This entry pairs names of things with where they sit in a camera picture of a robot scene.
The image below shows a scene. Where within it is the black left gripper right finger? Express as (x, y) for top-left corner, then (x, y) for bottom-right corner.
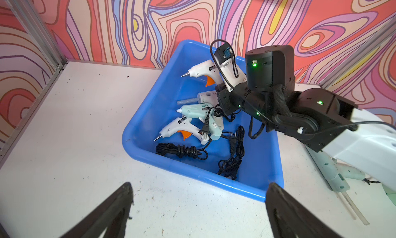
(266, 182), (340, 238)

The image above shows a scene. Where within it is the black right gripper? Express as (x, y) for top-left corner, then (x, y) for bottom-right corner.
(216, 45), (296, 116)

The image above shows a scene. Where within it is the mint glue gun small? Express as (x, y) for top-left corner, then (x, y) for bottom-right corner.
(176, 103), (224, 141)

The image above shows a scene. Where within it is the small white glue gun front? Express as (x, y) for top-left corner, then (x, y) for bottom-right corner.
(154, 116), (209, 145)

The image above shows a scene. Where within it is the mint glue gun large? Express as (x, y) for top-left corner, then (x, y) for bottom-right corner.
(306, 146), (370, 226)

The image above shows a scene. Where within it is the large white glue gun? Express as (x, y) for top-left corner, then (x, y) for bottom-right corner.
(177, 91), (219, 107)

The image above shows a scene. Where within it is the blue plastic storage box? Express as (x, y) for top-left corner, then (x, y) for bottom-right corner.
(122, 39), (285, 203)

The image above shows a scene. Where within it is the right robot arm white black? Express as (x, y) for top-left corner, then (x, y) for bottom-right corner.
(210, 43), (396, 189)

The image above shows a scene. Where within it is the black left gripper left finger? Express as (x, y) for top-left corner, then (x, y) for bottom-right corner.
(62, 182), (134, 238)

